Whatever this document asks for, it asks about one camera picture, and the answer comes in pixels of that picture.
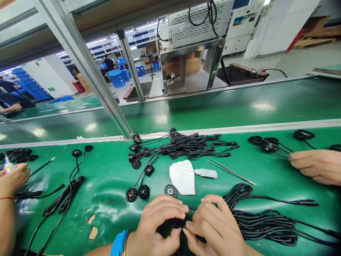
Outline white cloth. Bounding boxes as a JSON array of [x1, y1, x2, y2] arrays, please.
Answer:
[[169, 160, 196, 196]]

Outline metal tweezers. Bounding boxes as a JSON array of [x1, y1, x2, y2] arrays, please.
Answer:
[[206, 158, 258, 186]]

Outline bunch of black round heads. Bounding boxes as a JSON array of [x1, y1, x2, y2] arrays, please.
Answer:
[[248, 135, 292, 159]]

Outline black round sensor head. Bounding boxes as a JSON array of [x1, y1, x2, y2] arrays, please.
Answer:
[[168, 217, 187, 230]]

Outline black cable with plug end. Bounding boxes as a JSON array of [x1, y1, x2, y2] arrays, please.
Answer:
[[223, 183, 319, 214]]

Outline small white glue bottle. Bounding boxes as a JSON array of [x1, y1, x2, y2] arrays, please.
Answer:
[[194, 168, 218, 179]]

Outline person's right hand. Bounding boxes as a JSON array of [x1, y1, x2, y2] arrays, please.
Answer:
[[182, 194, 251, 256]]

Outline black disc with silver centre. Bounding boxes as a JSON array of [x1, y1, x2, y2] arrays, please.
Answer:
[[164, 184, 178, 198]]

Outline cardboard boxes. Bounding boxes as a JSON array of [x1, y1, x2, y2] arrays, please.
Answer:
[[165, 52, 202, 76]]

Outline red box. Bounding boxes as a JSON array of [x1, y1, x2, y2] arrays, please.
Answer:
[[72, 81, 86, 94]]

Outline stack of blue crates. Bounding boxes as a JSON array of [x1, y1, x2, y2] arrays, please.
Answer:
[[107, 57, 131, 89]]

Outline black tray with brown parts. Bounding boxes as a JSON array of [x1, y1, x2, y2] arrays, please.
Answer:
[[216, 63, 270, 87]]

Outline black cable with round heads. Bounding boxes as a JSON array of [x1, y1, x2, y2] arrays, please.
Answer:
[[24, 145, 94, 256]]

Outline coiled black cable bundle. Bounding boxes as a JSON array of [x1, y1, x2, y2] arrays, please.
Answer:
[[232, 209, 341, 247]]

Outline white perforated machine cabinet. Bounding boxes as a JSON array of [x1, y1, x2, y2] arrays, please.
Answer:
[[157, 0, 235, 50]]

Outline black oval sensor head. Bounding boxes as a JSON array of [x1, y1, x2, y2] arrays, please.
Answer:
[[293, 129, 318, 150]]

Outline loose black cable bundle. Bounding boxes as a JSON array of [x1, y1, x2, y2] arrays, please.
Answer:
[[13, 184, 65, 204]]

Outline green conveyor belt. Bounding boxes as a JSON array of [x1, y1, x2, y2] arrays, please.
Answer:
[[0, 75, 341, 146]]

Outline pile of black sensor cables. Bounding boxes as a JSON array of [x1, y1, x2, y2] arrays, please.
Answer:
[[125, 127, 240, 203]]

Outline thin black stick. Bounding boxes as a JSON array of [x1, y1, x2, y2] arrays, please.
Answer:
[[30, 156, 56, 177]]

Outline stainless steel machine stand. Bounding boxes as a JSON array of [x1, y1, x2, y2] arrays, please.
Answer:
[[158, 38, 227, 97]]

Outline clear glue bottle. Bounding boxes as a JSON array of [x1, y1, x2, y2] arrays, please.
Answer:
[[3, 152, 14, 175]]

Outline heap of black round parts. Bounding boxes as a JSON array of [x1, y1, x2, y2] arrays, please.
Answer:
[[0, 148, 39, 164]]

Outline wall of blue crates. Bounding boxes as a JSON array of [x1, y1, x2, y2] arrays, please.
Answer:
[[10, 66, 55, 102]]

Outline person's left hand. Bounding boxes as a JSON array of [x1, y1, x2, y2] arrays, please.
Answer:
[[130, 194, 190, 256]]

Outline aluminium frame post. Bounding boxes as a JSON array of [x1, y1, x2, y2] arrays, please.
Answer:
[[116, 30, 146, 103], [33, 0, 134, 140]]

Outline wooden pallets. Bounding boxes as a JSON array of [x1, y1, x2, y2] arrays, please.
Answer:
[[293, 15, 341, 50]]

